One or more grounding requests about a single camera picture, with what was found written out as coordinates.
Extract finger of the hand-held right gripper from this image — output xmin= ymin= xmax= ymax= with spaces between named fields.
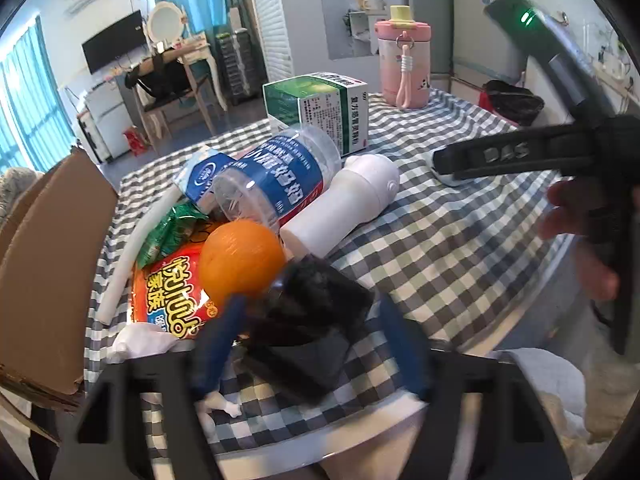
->
xmin=432 ymin=126 xmax=597 ymax=187

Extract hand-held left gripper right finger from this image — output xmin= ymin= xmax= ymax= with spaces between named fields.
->
xmin=377 ymin=295 xmax=573 ymax=480

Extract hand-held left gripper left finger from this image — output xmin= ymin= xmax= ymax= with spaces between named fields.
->
xmin=50 ymin=292 xmax=247 ymax=480

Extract orange fruit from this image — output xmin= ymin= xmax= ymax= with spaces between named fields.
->
xmin=199 ymin=220 xmax=287 ymax=301

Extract black cloth bundle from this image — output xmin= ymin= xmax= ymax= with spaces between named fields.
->
xmin=245 ymin=255 xmax=375 ymax=403

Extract green snack packet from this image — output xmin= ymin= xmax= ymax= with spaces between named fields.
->
xmin=136 ymin=202 xmax=208 ymax=268

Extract white plastic bottle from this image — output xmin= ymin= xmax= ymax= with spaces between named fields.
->
xmin=279 ymin=154 xmax=401 ymax=258

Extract blue tissue packet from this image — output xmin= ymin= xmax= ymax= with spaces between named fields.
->
xmin=172 ymin=146 xmax=241 ymax=211

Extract clear plastic jar blue label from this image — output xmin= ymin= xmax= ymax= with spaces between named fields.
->
xmin=212 ymin=126 xmax=342 ymax=233

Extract brown cardboard box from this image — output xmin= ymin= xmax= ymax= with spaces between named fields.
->
xmin=0 ymin=147 xmax=121 ymax=441

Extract green white medicine box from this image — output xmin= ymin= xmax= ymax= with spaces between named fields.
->
xmin=263 ymin=72 xmax=370 ymax=157

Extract person's right hand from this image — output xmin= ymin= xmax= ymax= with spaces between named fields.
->
xmin=539 ymin=180 xmax=621 ymax=301

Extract black and red bag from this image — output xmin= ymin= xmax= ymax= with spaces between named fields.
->
xmin=480 ymin=80 xmax=546 ymax=126

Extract orange red flat packet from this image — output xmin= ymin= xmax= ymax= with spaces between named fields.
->
xmin=131 ymin=220 xmax=251 ymax=343

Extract white refrigerator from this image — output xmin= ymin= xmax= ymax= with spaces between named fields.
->
xmin=452 ymin=0 xmax=526 ymax=78

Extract checkered tablecloth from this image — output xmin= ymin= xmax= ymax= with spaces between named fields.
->
xmin=82 ymin=87 xmax=576 ymax=461

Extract white foam tube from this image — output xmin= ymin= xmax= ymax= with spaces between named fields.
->
xmin=97 ymin=187 xmax=176 ymax=323

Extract pink water bottle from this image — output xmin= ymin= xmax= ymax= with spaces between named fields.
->
xmin=375 ymin=5 xmax=432 ymax=108

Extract white fluffy cloth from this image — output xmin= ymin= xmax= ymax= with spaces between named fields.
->
xmin=500 ymin=349 xmax=588 ymax=441

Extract wooden chair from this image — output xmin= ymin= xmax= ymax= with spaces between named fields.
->
xmin=130 ymin=50 xmax=221 ymax=156

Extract grey fluffy blanket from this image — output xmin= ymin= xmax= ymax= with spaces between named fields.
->
xmin=0 ymin=167 xmax=46 ymax=221

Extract white louvered door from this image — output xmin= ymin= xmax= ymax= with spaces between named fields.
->
xmin=245 ymin=0 xmax=293 ymax=83

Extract dark suitcase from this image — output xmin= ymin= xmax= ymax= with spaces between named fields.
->
xmin=215 ymin=25 xmax=251 ymax=98

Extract teal window curtain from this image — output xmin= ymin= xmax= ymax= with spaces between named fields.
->
xmin=0 ymin=15 xmax=71 ymax=171

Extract black television screen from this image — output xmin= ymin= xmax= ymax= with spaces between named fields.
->
xmin=81 ymin=10 xmax=143 ymax=75

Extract round white mirror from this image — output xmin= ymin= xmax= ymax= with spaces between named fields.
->
xmin=146 ymin=1 xmax=187 ymax=46

